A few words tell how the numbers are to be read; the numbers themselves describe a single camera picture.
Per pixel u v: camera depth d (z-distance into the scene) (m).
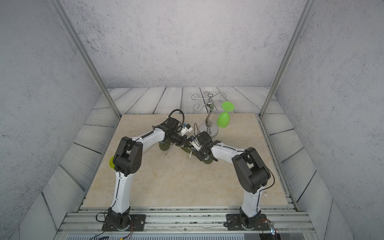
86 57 0.87
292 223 0.74
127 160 0.57
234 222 0.73
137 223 0.73
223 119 0.94
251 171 0.49
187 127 0.91
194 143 0.87
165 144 0.97
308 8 0.71
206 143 0.75
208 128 1.08
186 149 0.94
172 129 0.85
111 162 0.91
